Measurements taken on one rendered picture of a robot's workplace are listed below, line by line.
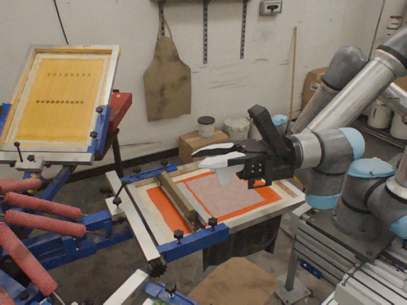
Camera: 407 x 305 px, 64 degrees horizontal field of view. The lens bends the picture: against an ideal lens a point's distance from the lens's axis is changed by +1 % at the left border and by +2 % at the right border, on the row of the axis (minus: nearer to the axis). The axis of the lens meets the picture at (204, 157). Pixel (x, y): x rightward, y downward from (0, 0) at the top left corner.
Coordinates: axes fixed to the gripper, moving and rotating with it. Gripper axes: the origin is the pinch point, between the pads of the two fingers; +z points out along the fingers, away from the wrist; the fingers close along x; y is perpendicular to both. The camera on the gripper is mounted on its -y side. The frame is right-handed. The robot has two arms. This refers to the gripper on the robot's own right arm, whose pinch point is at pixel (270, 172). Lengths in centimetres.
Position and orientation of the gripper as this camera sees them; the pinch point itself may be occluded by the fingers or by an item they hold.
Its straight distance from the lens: 189.2
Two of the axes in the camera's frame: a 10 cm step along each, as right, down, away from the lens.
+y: 4.7, 4.5, -7.6
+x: 8.8, -2.4, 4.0
